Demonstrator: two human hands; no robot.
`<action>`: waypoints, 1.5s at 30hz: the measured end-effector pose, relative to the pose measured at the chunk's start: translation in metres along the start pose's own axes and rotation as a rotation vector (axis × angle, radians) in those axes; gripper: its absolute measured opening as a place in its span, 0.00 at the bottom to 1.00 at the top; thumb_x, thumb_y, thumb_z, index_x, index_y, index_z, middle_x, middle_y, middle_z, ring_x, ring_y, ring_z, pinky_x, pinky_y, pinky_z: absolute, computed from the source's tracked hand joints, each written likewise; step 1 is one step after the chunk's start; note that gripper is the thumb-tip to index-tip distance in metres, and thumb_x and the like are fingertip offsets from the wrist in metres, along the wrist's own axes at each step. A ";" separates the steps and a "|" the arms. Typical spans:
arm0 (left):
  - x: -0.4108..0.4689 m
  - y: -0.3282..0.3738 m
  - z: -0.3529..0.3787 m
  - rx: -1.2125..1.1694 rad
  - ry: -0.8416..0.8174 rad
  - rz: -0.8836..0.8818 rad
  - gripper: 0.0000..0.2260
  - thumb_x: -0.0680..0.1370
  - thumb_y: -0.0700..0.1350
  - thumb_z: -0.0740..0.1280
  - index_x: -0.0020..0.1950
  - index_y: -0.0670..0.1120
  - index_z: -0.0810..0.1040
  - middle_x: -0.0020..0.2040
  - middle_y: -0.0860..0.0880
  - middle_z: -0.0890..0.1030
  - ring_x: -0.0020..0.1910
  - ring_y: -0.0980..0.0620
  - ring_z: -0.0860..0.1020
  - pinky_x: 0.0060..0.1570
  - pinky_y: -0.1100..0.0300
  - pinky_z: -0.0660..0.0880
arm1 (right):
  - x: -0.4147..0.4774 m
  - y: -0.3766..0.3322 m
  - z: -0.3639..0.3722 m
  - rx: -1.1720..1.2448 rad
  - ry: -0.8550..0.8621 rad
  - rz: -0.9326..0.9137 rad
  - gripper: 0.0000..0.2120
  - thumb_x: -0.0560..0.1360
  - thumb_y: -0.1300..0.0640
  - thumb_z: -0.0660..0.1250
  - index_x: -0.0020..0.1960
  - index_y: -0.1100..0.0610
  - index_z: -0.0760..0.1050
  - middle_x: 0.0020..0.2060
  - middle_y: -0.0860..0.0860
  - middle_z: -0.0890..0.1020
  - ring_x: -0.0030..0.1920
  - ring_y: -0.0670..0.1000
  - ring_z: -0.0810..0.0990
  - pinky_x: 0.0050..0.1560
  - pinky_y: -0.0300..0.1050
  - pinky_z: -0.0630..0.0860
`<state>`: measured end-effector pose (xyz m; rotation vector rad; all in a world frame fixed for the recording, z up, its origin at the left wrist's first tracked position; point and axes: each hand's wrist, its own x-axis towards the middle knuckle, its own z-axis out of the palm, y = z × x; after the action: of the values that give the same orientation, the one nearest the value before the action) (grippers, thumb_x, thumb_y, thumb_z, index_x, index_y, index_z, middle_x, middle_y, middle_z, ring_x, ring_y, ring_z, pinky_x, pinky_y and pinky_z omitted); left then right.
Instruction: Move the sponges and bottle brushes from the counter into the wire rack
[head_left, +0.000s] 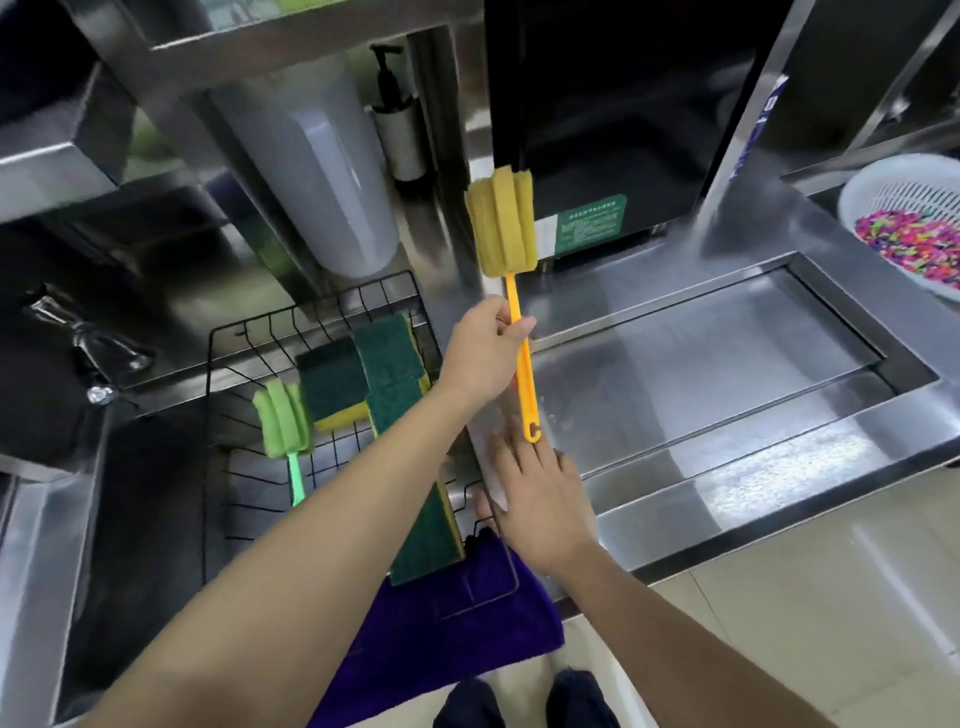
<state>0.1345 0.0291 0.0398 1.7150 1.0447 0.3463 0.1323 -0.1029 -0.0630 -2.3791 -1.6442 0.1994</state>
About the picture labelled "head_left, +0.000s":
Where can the pile of colourful small pieces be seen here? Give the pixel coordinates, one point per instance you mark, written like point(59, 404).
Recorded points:
point(919, 240)

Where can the white plastic colander basket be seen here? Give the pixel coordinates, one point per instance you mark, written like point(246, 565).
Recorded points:
point(892, 187)

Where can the black machine with green label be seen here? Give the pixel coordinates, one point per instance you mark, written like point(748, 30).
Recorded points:
point(622, 112)

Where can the steel recessed counter lid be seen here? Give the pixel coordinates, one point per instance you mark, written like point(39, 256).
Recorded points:
point(712, 360)

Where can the person's right forearm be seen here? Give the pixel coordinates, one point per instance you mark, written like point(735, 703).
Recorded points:
point(675, 652)

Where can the yellow sponge bottle brush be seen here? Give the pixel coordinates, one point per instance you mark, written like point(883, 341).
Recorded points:
point(502, 225)

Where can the steel wall shelf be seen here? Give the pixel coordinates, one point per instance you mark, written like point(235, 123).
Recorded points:
point(112, 112)

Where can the person's right middle finger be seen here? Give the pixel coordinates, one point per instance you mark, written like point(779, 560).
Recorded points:
point(523, 459)

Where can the stack of translucent plastic cups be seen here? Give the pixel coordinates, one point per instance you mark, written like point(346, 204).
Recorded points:
point(322, 165)

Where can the person's left forearm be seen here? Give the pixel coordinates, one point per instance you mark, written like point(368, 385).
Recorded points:
point(300, 562)

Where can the black shoe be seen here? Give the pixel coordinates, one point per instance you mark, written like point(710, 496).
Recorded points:
point(466, 706)
point(581, 701)

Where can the person's right little finger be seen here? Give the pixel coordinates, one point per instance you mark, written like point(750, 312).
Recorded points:
point(568, 472)

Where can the person's right thumb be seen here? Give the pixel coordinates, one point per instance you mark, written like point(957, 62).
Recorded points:
point(485, 510)

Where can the chrome faucet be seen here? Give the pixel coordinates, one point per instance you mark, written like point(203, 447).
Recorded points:
point(90, 349)

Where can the pump dispenser bottle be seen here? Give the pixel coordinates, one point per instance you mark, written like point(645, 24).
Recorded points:
point(399, 135)

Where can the person's left thumb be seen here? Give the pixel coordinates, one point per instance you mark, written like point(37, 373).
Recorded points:
point(519, 328)

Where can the steel sink basin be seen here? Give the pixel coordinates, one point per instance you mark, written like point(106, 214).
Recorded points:
point(135, 540)

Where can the green sponge bottle brush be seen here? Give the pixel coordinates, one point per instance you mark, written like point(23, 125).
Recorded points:
point(281, 416)

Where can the person's right hand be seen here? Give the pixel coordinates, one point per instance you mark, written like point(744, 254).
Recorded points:
point(544, 517)

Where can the purple cloth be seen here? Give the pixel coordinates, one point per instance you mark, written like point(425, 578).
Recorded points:
point(450, 630)

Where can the person's left hand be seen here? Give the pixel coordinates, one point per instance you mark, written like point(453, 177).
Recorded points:
point(476, 360)

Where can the green yellow scouring sponge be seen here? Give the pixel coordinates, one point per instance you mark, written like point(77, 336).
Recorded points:
point(388, 349)
point(330, 382)
point(429, 529)
point(396, 406)

